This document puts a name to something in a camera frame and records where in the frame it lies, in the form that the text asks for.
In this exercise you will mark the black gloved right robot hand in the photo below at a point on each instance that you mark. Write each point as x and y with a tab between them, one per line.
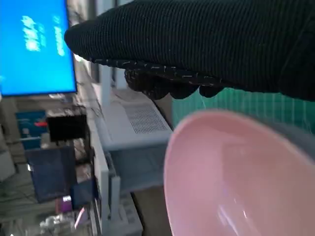
197	39

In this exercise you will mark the blue monitor screen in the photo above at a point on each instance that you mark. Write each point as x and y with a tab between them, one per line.
37	68

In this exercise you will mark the green cutting mat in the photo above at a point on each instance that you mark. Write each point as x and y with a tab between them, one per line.
258	105

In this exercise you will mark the blue box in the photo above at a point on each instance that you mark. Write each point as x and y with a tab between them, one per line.
27	123

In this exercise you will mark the white glass-top cabinet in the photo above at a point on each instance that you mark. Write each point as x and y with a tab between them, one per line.
147	137

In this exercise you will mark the black box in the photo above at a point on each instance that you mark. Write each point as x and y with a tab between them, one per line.
66	127

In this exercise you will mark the pink bowl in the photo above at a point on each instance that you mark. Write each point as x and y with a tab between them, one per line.
221	172

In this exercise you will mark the dark flat panel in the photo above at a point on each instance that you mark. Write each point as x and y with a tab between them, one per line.
51	172

